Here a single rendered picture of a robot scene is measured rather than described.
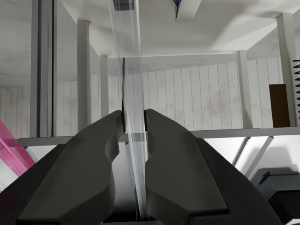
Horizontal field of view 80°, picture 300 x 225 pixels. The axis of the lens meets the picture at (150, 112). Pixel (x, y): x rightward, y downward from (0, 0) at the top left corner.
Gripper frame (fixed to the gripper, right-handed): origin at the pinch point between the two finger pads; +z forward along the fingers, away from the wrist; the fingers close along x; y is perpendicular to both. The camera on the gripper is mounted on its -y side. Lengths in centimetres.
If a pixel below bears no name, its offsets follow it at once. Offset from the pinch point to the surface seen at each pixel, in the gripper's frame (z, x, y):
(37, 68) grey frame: 30.0, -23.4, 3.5
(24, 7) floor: 152, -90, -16
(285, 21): 51, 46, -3
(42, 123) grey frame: 23.3, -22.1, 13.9
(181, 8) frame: 41.5, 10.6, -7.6
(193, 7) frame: 41.2, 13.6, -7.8
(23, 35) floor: 185, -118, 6
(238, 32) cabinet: 62, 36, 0
